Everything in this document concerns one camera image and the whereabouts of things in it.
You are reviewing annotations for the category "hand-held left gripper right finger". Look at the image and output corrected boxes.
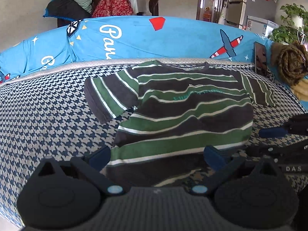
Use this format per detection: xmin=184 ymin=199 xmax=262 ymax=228
xmin=186 ymin=146 xmax=282 ymax=196

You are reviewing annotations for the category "small white freezer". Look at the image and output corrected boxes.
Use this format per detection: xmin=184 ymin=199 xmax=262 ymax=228
xmin=245 ymin=16 xmax=280 ymax=38

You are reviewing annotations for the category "green grey striped t-shirt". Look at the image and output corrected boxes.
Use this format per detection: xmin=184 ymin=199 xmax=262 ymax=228
xmin=84 ymin=60 xmax=277 ymax=188

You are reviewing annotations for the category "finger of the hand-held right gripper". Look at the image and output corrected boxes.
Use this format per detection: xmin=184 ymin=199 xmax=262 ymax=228
xmin=259 ymin=114 xmax=308 ymax=137
xmin=245 ymin=142 xmax=308 ymax=158

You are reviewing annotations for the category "red floral cloth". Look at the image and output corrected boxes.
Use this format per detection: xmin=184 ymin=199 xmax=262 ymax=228
xmin=91 ymin=0 xmax=134 ymax=18

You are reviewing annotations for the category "green potted plant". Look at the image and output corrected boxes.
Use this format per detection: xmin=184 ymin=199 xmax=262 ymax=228
xmin=268 ymin=3 xmax=308 ymax=45

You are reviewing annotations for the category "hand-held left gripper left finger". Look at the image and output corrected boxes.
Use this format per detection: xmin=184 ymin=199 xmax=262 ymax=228
xmin=36 ymin=146 xmax=126 ymax=196

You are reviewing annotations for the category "grey refrigerator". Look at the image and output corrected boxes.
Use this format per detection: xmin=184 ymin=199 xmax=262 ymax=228
xmin=225 ymin=0 xmax=278 ymax=28

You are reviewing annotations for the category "blue printed sofa cover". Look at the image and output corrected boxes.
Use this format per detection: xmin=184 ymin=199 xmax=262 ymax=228
xmin=0 ymin=16 xmax=308 ymax=111

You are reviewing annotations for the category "light green folded quilt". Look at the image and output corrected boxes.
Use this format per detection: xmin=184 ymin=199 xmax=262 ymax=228
xmin=52 ymin=0 xmax=93 ymax=13

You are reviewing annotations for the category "dark wooden chair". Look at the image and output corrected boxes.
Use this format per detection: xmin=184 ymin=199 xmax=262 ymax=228
xmin=148 ymin=0 xmax=161 ymax=16

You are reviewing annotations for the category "wooden doorway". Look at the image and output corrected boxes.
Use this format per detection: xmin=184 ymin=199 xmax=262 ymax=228
xmin=196 ymin=0 xmax=228 ymax=25

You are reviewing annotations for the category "table with white cloth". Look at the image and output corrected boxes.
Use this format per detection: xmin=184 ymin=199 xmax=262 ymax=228
xmin=127 ymin=0 xmax=151 ymax=15

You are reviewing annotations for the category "brown patterned scarf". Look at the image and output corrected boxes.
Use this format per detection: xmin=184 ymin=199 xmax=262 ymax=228
xmin=271 ymin=42 xmax=308 ymax=86

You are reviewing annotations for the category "black phone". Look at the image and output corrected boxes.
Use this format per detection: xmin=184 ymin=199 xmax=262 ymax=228
xmin=254 ymin=42 xmax=268 ymax=76

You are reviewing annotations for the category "houndstooth sofa mat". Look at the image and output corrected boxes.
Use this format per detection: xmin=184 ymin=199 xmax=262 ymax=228
xmin=0 ymin=58 xmax=308 ymax=229

